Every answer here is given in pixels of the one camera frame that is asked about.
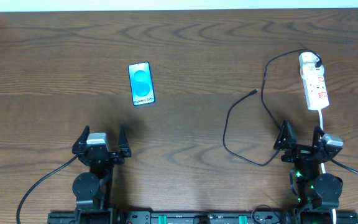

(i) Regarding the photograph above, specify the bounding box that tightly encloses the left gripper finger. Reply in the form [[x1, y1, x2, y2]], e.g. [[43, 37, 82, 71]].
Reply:
[[118, 124, 132, 157], [72, 126, 90, 154]]

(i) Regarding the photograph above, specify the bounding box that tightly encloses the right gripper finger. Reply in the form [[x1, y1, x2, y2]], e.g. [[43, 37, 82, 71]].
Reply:
[[273, 120, 297, 151], [312, 126, 324, 147]]

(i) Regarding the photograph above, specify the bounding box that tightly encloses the blue Samsung Galaxy smartphone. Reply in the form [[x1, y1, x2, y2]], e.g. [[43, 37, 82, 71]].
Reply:
[[128, 62, 155, 106]]

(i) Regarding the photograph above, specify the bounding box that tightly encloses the black USB charging cable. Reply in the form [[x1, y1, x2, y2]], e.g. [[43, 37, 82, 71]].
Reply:
[[223, 48, 323, 167]]

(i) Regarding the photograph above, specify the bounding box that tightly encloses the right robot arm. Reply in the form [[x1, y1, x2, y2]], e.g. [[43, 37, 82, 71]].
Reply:
[[273, 120, 344, 223]]

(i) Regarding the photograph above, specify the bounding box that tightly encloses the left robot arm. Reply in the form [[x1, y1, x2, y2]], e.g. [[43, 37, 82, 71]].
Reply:
[[72, 126, 132, 223]]

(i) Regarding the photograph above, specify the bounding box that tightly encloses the white charger plug adapter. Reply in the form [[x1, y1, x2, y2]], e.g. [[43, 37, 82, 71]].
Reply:
[[299, 52, 323, 68]]

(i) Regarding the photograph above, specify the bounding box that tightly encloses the white power strip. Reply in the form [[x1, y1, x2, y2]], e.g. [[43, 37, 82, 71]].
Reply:
[[300, 63, 329, 111]]

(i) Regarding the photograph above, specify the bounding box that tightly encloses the white power strip cord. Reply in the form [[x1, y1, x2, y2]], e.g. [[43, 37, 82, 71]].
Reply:
[[318, 108, 337, 224]]

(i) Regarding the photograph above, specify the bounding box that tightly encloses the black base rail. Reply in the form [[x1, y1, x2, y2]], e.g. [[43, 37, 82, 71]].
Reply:
[[47, 210, 358, 224]]

